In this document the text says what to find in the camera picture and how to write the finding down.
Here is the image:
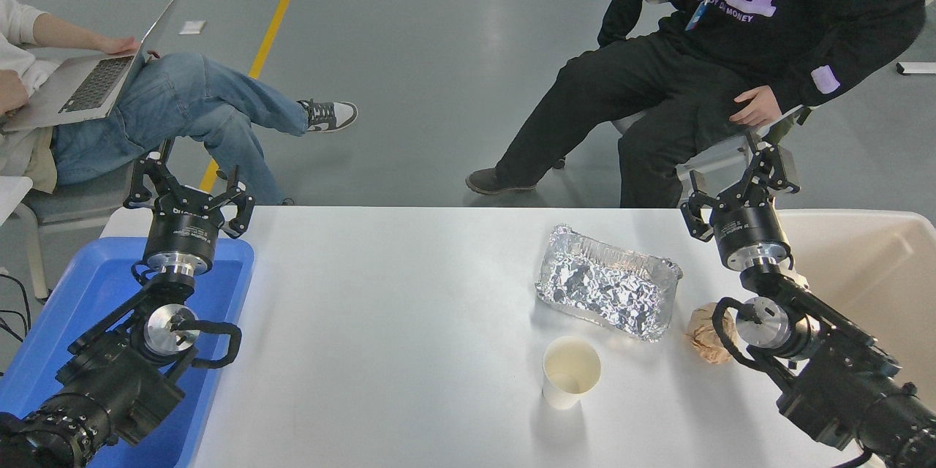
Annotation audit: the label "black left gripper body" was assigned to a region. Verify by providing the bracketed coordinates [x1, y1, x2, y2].
[144, 190, 226, 258]

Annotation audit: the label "black floor cables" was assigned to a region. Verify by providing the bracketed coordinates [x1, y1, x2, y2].
[0, 272, 34, 343]

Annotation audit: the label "laptop person's right hand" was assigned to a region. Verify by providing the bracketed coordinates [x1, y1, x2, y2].
[0, 70, 30, 116]

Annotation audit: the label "white paper cup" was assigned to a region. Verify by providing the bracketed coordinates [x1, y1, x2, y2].
[542, 336, 603, 410]

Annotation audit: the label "crinkled foil tray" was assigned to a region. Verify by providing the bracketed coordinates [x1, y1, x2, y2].
[535, 224, 684, 343]

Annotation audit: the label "white side table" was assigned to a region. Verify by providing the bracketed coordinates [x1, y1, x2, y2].
[0, 176, 34, 226]

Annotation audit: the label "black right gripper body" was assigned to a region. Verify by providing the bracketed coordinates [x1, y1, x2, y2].
[708, 186, 792, 264]

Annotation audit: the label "silver laptop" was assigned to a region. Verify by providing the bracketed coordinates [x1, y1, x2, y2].
[0, 0, 187, 134]

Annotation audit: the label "crumpled tan paper ball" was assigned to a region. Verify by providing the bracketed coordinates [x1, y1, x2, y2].
[684, 301, 736, 366]

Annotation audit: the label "large pale bin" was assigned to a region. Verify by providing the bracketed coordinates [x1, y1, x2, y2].
[774, 209, 936, 392]

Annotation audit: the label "person with lanyard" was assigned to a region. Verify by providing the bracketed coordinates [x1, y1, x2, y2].
[465, 0, 928, 209]

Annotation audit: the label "person with laptop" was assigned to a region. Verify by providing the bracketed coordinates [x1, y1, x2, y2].
[0, 0, 359, 207]

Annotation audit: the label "grey chair with white legs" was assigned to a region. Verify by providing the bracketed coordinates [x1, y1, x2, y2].
[13, 161, 143, 302]

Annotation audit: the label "blue plastic tray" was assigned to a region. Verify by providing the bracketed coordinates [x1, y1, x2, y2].
[0, 236, 255, 468]

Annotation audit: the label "lanyard person's left hand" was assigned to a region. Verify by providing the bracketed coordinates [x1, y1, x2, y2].
[729, 86, 785, 128]

